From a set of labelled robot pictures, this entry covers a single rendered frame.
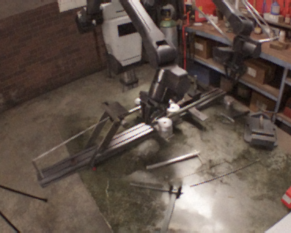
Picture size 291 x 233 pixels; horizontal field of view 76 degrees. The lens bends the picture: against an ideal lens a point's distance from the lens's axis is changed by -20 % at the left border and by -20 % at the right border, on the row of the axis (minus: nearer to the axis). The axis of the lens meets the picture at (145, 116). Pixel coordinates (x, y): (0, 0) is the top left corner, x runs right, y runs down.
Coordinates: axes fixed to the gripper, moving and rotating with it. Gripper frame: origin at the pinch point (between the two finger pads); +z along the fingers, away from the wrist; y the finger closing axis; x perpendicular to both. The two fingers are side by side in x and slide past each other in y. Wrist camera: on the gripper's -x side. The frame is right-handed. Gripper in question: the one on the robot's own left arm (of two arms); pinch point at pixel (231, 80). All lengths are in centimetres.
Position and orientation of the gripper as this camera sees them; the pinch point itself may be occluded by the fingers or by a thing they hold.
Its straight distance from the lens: 98.3
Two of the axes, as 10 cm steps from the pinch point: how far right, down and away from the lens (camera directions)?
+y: 3.0, 5.5, -7.8
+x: 9.5, -1.1, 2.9
